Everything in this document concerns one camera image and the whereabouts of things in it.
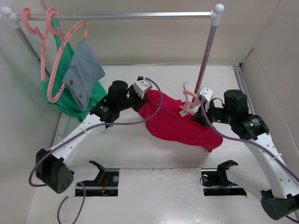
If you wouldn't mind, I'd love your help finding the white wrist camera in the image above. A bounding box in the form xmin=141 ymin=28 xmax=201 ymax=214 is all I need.
xmin=133 ymin=79 xmax=152 ymax=99
xmin=198 ymin=86 xmax=214 ymax=103

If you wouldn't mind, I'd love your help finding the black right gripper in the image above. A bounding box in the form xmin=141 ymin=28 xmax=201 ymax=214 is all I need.
xmin=190 ymin=98 xmax=235 ymax=128

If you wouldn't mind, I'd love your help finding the green t shirt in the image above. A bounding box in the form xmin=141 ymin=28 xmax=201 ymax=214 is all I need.
xmin=41 ymin=21 xmax=107 ymax=121

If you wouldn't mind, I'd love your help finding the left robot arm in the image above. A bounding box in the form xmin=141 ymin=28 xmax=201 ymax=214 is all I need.
xmin=34 ymin=79 xmax=152 ymax=194

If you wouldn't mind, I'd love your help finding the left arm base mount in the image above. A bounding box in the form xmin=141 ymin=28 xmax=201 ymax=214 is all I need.
xmin=81 ymin=161 xmax=120 ymax=197

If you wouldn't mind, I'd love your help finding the blue denim garment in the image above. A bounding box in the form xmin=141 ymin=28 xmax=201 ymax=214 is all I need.
xmin=62 ymin=40 xmax=105 ymax=111

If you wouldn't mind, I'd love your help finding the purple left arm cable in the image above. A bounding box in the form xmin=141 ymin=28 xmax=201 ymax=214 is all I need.
xmin=28 ymin=77 xmax=164 ymax=224

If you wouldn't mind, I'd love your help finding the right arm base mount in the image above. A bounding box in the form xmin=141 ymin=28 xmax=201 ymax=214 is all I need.
xmin=200 ymin=160 xmax=247 ymax=196

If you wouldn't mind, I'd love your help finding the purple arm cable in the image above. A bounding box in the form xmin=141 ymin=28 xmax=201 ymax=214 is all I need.
xmin=28 ymin=77 xmax=164 ymax=224
xmin=200 ymin=98 xmax=299 ymax=224

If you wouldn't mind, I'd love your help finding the red t shirt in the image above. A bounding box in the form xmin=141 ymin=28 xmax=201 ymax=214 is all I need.
xmin=138 ymin=90 xmax=223 ymax=152

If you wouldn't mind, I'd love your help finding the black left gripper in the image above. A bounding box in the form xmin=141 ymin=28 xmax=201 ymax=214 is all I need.
xmin=117 ymin=84 xmax=148 ymax=112

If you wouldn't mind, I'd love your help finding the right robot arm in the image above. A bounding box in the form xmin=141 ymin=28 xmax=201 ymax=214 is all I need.
xmin=192 ymin=87 xmax=299 ymax=220

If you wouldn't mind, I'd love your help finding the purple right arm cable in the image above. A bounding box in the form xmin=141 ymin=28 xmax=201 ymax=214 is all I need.
xmin=200 ymin=98 xmax=299 ymax=224

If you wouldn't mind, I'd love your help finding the pink hanger with clothes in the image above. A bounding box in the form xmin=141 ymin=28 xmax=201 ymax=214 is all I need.
xmin=46 ymin=7 xmax=88 ymax=103

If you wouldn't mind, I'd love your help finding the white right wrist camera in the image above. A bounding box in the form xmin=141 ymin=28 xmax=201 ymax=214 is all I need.
xmin=198 ymin=86 xmax=214 ymax=103

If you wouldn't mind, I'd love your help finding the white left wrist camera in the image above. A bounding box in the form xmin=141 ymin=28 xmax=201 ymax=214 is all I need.
xmin=133 ymin=79 xmax=152 ymax=99

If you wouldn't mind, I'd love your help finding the metal clothes rack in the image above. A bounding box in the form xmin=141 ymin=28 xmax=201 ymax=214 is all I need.
xmin=0 ymin=4 xmax=224 ymax=92

